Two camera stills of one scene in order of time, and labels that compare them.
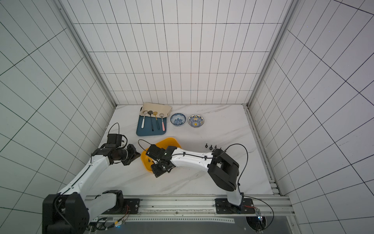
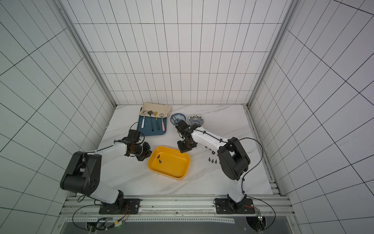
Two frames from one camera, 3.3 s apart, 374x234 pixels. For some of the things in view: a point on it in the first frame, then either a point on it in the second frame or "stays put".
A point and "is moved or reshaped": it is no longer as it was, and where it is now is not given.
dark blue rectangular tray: (148, 126) stays put
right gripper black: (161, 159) -> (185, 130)
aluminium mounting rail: (194, 205) stays put
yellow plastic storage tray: (147, 161) is moved or reshaped
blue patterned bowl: (177, 119) stays put
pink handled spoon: (161, 115) stays put
